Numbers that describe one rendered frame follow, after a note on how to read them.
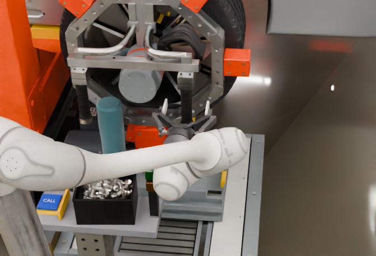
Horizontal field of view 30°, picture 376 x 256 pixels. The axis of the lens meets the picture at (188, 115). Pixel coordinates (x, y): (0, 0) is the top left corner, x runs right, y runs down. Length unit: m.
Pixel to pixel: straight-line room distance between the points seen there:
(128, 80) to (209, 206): 0.79
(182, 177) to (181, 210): 0.95
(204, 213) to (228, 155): 1.02
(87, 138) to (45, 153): 1.36
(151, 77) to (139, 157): 0.60
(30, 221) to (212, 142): 0.51
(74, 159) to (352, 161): 2.03
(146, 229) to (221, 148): 0.61
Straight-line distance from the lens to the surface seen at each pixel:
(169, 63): 2.19
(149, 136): 2.60
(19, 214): 1.73
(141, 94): 2.33
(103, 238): 2.49
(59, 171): 1.51
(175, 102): 2.61
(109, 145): 2.51
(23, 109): 2.55
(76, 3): 2.37
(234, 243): 2.83
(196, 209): 2.86
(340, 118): 3.63
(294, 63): 4.03
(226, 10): 2.39
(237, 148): 1.87
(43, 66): 2.73
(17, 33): 2.42
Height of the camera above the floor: 2.14
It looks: 36 degrees down
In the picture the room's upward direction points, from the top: 2 degrees counter-clockwise
